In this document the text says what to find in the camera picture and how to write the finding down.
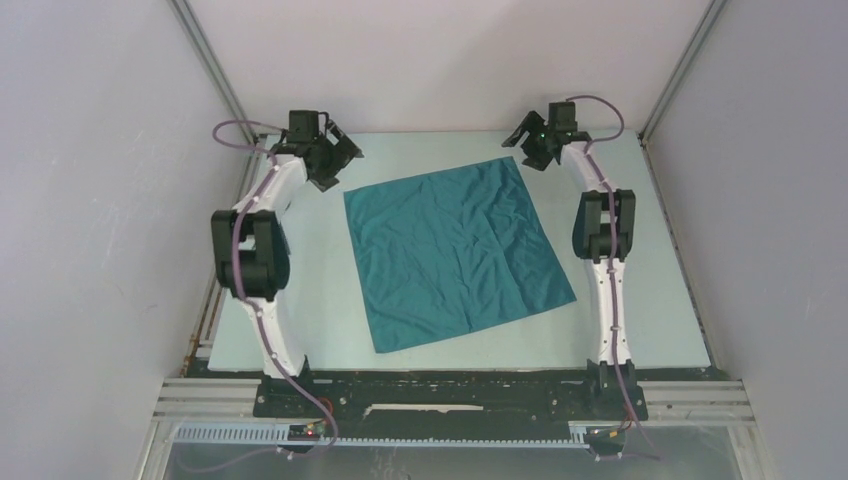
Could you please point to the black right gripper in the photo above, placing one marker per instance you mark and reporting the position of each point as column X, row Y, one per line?
column 532, row 122

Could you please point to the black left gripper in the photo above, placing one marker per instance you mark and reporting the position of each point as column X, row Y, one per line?
column 325, row 179

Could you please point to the teal cloth napkin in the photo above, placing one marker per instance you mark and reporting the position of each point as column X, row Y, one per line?
column 451, row 253

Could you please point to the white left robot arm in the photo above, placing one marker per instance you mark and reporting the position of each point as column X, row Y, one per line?
column 252, row 257

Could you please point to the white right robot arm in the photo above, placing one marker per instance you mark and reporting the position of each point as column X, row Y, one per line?
column 602, row 233

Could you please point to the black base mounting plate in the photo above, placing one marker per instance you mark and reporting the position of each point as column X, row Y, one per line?
column 485, row 405

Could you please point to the aluminium left side rail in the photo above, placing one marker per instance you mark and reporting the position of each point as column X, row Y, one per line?
column 201, row 339

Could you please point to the aluminium right corner post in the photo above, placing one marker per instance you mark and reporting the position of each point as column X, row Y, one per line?
column 685, row 63

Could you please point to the aluminium corner post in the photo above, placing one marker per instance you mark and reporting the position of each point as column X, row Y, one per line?
column 200, row 43
column 685, row 63

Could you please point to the aluminium left corner post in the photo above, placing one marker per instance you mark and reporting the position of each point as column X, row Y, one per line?
column 200, row 43

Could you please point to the aluminium front frame rail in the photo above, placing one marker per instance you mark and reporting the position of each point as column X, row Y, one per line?
column 669, row 403

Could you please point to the white slotted cable duct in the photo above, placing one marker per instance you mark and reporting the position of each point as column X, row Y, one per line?
column 286, row 435

